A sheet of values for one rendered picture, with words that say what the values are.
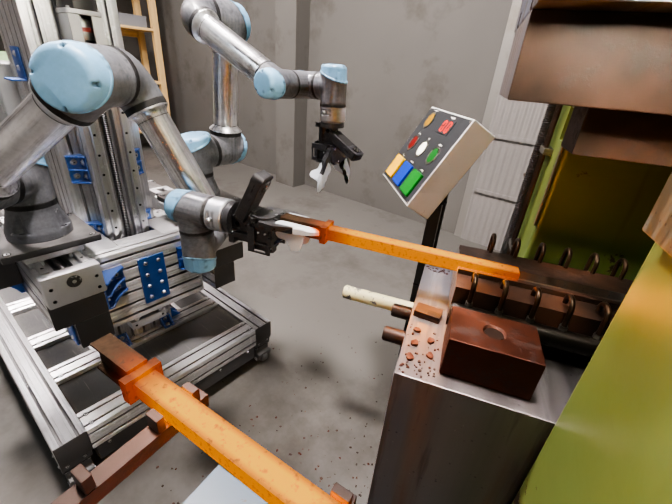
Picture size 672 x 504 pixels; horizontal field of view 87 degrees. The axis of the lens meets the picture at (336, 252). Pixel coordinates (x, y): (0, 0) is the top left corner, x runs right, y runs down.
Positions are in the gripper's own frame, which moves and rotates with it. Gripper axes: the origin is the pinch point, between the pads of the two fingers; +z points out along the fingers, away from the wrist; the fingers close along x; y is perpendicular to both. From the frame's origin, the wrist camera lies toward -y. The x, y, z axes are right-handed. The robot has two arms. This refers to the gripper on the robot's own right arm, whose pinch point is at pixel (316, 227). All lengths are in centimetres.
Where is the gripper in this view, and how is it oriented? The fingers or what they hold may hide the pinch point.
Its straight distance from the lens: 70.3
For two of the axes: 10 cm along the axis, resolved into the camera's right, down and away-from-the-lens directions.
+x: -3.4, 4.1, -8.5
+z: 9.4, 2.3, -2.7
